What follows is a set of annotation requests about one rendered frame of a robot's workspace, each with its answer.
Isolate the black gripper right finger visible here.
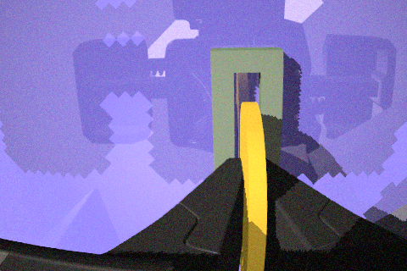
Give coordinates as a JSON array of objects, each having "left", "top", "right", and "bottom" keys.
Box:
[{"left": 265, "top": 159, "right": 407, "bottom": 271}]

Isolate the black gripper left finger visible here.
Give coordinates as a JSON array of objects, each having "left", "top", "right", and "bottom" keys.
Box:
[{"left": 0, "top": 158, "right": 244, "bottom": 271}]

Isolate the gold coin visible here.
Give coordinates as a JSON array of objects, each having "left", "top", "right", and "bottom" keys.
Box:
[{"left": 240, "top": 102, "right": 268, "bottom": 271}]

